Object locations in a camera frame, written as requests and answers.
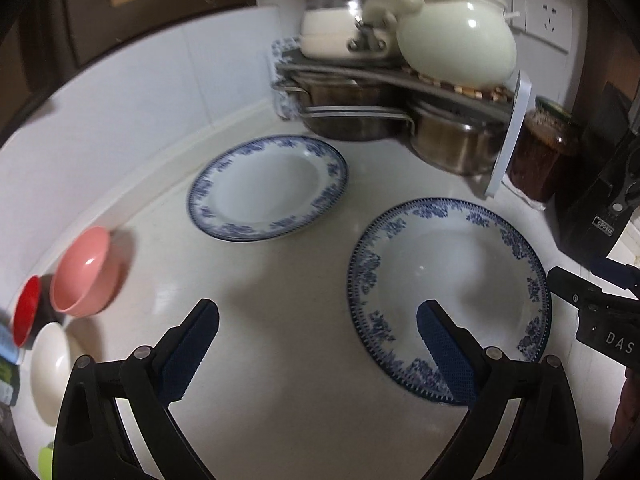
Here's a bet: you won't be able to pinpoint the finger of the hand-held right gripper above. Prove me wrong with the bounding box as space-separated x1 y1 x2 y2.
547 266 640 313
590 257 640 290

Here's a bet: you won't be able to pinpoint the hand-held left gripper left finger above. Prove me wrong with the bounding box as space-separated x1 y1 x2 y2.
52 298 221 480

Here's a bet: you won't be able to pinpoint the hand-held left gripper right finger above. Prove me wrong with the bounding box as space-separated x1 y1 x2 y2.
416 299 586 480

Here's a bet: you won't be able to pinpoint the blue floral plate dotted rim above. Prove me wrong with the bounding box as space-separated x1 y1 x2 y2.
348 197 553 403

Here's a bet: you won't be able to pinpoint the pink bowl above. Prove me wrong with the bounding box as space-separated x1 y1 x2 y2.
49 226 126 317

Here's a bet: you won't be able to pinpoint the person's right hand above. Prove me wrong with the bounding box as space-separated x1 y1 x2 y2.
611 366 640 461

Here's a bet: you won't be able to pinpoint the black knife block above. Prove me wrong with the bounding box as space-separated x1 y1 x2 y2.
554 82 640 267

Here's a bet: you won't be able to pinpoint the glass jar of chili sauce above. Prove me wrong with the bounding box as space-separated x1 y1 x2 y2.
507 96 582 204

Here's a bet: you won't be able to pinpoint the white bowl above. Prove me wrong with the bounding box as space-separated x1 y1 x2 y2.
30 321 77 426

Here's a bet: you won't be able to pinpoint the metal pot rack white sides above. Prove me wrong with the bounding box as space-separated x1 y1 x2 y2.
269 37 532 199

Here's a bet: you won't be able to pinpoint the red and black bowl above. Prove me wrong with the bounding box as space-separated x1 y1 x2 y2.
11 275 45 349

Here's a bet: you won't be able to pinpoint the blue plastic bottle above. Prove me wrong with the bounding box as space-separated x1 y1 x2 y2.
0 324 22 366

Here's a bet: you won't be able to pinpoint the small stainless steel pot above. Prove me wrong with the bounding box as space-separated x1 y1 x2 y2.
410 102 507 177

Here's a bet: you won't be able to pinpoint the blue floral plate plain rim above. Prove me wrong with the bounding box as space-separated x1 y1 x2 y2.
187 135 349 244

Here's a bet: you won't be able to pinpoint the wooden beaded trivet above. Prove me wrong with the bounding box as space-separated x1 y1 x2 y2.
412 71 513 103

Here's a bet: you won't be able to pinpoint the large stainless steel pot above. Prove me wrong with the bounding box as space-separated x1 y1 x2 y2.
299 72 416 142

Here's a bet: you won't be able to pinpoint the cream ceramic pot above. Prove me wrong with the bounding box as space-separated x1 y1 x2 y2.
396 0 519 89

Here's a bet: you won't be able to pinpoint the cream pot with steel lid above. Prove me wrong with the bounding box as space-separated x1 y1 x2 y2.
299 0 397 59

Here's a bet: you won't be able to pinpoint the white wall socket panel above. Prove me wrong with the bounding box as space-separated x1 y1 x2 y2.
440 0 574 54

